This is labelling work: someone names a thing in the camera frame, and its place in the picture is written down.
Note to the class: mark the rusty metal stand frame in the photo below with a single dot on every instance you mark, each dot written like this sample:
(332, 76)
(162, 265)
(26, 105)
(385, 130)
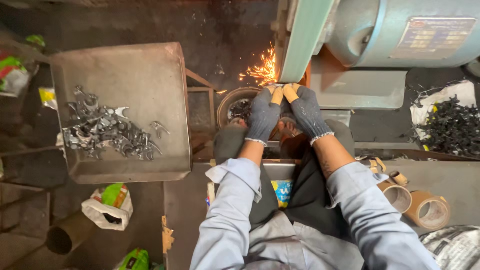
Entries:
(200, 101)

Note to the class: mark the heap of colourful bags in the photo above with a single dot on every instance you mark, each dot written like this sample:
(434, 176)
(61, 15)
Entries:
(13, 71)

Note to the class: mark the person's right foot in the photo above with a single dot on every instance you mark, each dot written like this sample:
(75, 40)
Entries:
(288, 126)

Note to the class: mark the white bag with green packet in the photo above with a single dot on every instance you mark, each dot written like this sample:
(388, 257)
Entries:
(108, 207)

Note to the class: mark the green plastic packet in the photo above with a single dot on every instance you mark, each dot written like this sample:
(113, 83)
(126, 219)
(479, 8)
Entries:
(134, 260)

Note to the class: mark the large brown tape roll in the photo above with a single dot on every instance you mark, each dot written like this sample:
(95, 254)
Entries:
(428, 210)
(395, 195)

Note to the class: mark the small metal workpiece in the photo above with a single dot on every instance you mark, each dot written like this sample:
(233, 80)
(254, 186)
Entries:
(276, 85)

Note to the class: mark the printed grey sack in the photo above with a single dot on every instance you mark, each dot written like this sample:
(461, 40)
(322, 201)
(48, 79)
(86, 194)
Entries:
(453, 247)

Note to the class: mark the person's right hand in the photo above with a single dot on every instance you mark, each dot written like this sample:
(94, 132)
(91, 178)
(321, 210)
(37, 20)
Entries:
(308, 112)

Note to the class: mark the person's right fingers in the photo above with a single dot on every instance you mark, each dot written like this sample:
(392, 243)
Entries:
(290, 92)

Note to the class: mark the blue-grey electric motor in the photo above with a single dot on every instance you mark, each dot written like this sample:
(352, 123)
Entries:
(397, 33)

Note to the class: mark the grey machine base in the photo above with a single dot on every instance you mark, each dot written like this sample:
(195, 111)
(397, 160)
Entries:
(356, 88)

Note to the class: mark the blue and yellow packet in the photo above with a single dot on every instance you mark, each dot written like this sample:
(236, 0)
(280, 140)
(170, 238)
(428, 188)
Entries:
(282, 192)

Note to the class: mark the white sack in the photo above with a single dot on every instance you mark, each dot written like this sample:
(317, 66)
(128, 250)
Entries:
(442, 93)

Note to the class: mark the square grey metal tray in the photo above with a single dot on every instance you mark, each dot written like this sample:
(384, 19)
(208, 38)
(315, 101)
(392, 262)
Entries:
(142, 82)

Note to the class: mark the small brown tape roll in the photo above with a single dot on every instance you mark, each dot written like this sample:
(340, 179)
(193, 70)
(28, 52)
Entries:
(398, 178)

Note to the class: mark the round metal bowl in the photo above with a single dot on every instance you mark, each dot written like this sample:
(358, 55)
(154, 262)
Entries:
(234, 105)

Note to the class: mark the pile of black metal parts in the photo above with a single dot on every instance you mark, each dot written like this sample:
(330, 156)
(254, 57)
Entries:
(452, 129)

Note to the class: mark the person's left hand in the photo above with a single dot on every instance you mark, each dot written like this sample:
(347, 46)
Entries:
(262, 114)

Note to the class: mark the tan tape scrap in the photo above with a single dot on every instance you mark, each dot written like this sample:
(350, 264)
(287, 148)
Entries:
(167, 236)

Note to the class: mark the yellow plastic wrapper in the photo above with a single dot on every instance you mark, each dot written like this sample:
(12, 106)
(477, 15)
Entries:
(47, 97)

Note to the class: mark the green sanding belt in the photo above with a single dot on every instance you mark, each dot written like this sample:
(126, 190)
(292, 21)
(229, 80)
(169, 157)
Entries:
(305, 37)

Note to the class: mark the single shiny metal part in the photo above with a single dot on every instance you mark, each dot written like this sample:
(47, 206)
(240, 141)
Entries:
(159, 128)

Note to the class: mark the person's left fingers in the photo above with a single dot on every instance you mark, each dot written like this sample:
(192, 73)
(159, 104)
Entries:
(276, 96)

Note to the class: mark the pile of shiny metal parts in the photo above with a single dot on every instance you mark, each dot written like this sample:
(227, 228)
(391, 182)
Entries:
(103, 129)

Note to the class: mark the dark metal pipe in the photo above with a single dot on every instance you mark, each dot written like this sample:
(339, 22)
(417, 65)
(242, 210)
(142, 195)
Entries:
(67, 234)

